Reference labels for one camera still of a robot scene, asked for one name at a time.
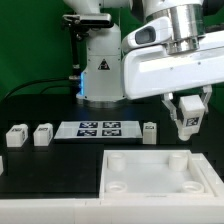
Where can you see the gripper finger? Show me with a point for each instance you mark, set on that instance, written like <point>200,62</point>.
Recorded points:
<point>167,101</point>
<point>205,97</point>

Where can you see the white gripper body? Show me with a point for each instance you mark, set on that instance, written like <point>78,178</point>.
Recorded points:
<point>151,71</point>

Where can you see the white square tabletop part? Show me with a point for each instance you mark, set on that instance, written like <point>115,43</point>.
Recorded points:
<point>138,174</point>

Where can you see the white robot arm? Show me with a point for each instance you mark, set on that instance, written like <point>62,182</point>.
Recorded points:
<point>177,25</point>

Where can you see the plate with fiducial markers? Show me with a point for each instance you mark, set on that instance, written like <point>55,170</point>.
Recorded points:
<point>98,130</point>

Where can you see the white part at left edge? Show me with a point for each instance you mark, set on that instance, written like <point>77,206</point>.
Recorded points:
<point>1,166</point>

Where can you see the black camera on stand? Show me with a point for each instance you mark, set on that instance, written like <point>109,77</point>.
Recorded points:
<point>78,26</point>

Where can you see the white L-shaped obstacle wall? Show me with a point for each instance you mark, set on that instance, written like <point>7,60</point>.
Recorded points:
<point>171,210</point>

